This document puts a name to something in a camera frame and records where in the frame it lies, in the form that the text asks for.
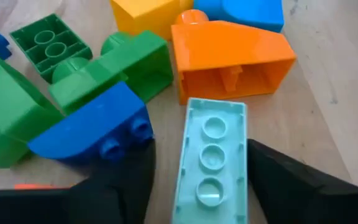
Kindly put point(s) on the yellow brick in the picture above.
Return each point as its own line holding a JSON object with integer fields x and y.
{"x": 148, "y": 15}

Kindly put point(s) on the light teal brick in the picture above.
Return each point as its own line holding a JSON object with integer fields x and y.
{"x": 213, "y": 161}

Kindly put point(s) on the dark green hollow brick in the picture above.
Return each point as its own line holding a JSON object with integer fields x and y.
{"x": 51, "y": 46}

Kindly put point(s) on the orange sloped brick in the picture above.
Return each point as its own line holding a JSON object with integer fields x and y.
{"x": 228, "y": 46}

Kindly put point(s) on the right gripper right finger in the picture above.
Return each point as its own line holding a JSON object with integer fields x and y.
{"x": 306, "y": 202}

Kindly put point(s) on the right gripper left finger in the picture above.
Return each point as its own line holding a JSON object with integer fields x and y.
{"x": 110, "y": 199}

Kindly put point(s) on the dark blue rounded brick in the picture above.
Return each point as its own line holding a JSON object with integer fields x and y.
{"x": 89, "y": 124}

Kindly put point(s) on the green two-stud brick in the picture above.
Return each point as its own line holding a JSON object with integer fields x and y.
{"x": 120, "y": 71}
{"x": 8, "y": 118}

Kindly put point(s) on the light blue rounded brick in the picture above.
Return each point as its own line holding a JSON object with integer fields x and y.
{"x": 244, "y": 12}

